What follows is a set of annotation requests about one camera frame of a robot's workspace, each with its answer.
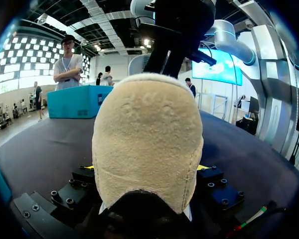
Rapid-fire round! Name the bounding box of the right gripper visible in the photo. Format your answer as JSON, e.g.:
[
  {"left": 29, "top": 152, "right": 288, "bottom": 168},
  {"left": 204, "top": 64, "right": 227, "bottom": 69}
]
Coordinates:
[{"left": 139, "top": 0, "right": 217, "bottom": 78}]

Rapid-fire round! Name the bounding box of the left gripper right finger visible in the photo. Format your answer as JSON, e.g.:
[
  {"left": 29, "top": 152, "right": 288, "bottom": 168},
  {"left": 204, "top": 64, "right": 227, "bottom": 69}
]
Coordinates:
[{"left": 195, "top": 164, "right": 246, "bottom": 208}]

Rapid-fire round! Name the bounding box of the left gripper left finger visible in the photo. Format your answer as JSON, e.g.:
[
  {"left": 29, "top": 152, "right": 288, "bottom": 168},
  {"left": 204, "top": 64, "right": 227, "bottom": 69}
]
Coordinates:
[{"left": 50, "top": 164, "right": 98, "bottom": 210}]

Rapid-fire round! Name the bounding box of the beige suede shoe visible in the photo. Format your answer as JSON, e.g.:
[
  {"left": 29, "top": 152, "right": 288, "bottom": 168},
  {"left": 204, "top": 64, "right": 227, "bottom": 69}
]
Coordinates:
[{"left": 91, "top": 72, "right": 205, "bottom": 234}]

